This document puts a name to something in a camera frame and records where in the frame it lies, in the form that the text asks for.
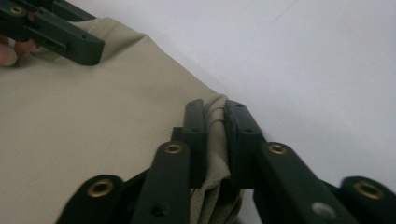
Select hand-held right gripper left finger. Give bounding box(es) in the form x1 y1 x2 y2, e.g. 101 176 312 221
171 98 208 189

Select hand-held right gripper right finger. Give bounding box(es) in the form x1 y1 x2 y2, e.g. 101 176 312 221
223 99 267 189

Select beige pants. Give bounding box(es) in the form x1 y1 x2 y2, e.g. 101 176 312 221
0 17 246 224

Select white board table cover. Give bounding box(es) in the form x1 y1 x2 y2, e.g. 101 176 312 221
66 0 396 224

